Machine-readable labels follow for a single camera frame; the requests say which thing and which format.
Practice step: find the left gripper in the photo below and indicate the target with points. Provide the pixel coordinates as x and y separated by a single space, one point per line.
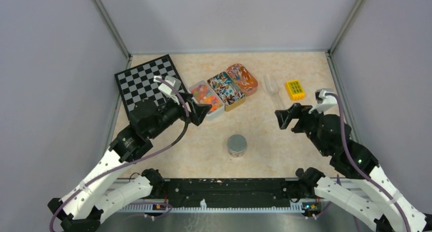
198 111

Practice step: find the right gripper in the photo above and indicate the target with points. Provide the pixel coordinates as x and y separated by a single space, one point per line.
284 116

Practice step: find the white candy tin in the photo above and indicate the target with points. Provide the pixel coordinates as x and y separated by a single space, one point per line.
204 94

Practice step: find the translucent plastic scoop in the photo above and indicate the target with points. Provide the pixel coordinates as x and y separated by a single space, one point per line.
273 89

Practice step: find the silver jar lid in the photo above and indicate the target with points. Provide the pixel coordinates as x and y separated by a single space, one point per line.
237 143

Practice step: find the clear plastic jar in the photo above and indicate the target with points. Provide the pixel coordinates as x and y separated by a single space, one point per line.
236 154

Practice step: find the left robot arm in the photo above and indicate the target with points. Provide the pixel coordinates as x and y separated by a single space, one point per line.
89 204

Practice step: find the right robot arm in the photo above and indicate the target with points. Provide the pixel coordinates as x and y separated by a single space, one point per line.
385 208

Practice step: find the yellow green toy block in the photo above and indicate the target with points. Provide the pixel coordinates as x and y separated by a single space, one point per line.
295 90

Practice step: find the gold lollipop tin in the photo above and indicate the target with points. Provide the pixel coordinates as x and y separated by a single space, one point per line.
227 90

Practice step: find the pink lollipop tin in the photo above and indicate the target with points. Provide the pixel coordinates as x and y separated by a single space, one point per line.
243 78

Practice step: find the black white checkerboard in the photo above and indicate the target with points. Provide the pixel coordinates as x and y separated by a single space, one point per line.
136 84

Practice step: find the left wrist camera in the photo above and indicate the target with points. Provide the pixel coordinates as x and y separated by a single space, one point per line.
167 86

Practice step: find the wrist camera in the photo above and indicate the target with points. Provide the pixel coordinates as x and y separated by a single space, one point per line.
325 100
167 86

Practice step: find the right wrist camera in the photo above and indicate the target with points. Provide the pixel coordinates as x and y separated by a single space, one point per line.
325 100

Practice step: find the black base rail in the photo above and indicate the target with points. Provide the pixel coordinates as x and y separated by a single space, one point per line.
230 195

